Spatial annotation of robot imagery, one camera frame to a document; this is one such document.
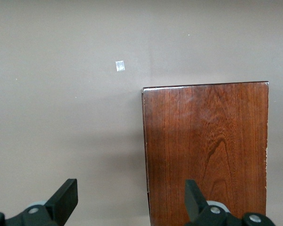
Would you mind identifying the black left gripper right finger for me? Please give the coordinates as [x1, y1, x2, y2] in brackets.
[184, 179, 276, 226]

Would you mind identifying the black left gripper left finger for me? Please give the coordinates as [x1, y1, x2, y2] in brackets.
[0, 178, 79, 226]

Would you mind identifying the dark brown wooden cabinet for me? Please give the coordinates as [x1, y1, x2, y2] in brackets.
[141, 81, 269, 226]

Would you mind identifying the small square tape patch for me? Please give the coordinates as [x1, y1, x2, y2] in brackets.
[115, 60, 126, 72]

